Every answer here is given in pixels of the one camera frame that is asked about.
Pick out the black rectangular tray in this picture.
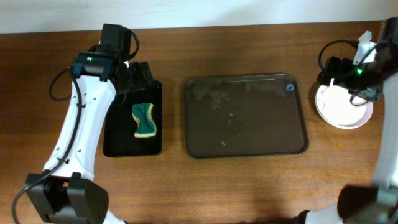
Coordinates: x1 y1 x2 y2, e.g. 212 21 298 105
103 80 162 157

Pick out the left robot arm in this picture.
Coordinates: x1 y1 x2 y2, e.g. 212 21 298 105
21 24 162 223

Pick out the dark brown serving tray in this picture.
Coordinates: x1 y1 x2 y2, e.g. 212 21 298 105
183 73 310 159

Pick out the pink plate with stain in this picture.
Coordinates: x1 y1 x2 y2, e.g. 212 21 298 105
315 79 373 129

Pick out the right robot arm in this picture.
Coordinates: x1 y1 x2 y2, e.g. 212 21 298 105
294 17 397 223

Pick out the green yellow sponge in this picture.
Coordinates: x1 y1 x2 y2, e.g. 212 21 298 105
131 103 157 138

